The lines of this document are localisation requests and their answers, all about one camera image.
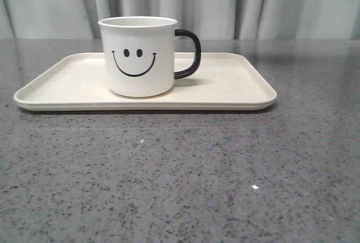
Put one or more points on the white smiley mug black handle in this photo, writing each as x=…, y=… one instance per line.
x=140, y=54

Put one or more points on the cream rectangular plastic tray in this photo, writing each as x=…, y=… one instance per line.
x=224, y=81

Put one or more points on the light grey pleated curtain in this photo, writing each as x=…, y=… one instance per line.
x=208, y=19

